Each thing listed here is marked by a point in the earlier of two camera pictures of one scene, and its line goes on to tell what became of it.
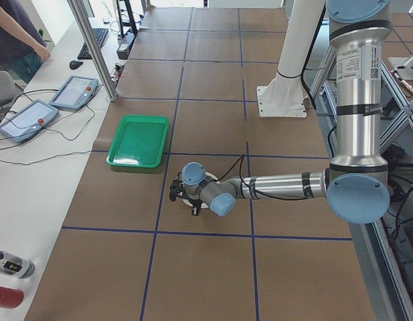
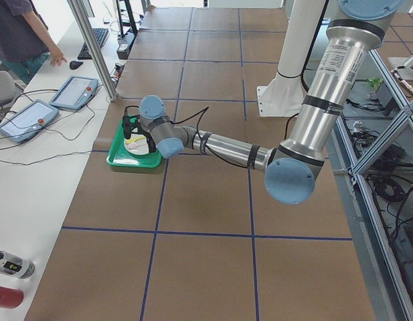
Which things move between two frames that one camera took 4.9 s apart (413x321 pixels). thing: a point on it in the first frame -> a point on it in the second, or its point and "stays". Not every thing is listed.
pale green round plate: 203,205 -> 137,144
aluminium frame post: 94,51 stays
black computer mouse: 73,64 stays
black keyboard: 100,35 stays
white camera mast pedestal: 284,95 stays
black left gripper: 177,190 -> 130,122
